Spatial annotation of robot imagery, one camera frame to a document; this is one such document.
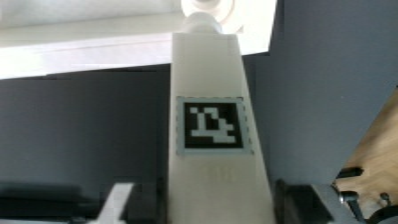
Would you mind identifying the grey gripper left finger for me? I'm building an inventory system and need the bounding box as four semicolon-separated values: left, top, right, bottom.
87;181;159;224

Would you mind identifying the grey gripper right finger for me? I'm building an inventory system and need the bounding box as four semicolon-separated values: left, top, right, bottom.
273;179;358;224

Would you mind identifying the white desk top tray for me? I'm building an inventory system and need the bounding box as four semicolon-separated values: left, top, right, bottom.
0;0;280;80

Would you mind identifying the wooden board corner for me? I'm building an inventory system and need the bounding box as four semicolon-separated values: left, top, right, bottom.
335;88;398;218

